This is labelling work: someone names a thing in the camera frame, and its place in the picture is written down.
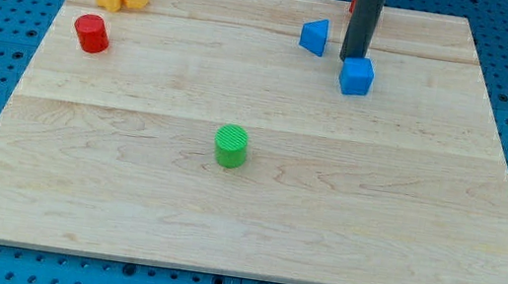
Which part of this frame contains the green cylinder block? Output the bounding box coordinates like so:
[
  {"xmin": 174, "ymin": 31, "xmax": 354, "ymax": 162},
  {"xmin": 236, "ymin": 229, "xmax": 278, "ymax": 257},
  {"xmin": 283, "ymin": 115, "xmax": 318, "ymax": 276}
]
[{"xmin": 214, "ymin": 124, "xmax": 249, "ymax": 169}]

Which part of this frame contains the blue cube block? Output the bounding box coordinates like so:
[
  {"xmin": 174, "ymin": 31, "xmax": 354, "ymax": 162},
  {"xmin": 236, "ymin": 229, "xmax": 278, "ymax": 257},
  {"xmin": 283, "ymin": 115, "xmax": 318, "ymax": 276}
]
[{"xmin": 338, "ymin": 57, "xmax": 375, "ymax": 96}]

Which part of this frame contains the red cylinder block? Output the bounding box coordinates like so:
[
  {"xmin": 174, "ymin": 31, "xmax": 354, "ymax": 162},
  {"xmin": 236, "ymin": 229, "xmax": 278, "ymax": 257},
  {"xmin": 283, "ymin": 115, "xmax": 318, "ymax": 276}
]
[{"xmin": 74, "ymin": 14, "xmax": 109, "ymax": 53}]

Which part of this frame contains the red block behind arm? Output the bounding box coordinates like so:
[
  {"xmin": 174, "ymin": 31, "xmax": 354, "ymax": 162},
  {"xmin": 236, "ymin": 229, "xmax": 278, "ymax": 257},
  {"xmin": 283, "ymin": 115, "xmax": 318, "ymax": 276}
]
[{"xmin": 348, "ymin": 0, "xmax": 358, "ymax": 13}]

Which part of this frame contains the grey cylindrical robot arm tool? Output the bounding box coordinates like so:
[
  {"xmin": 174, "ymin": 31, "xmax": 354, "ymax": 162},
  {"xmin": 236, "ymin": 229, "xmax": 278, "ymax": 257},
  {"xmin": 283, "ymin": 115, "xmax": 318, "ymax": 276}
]
[{"xmin": 339, "ymin": 0, "xmax": 386, "ymax": 61}]

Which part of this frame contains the blue triangular prism block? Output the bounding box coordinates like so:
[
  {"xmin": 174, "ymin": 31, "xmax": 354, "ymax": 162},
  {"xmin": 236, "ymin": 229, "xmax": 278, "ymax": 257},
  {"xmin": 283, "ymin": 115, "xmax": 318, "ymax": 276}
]
[{"xmin": 299, "ymin": 20, "xmax": 329, "ymax": 57}]

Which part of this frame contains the light wooden board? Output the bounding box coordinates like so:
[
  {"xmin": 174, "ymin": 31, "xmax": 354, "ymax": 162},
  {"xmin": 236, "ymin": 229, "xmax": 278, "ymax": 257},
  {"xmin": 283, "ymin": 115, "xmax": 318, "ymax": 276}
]
[{"xmin": 0, "ymin": 0, "xmax": 508, "ymax": 284}]

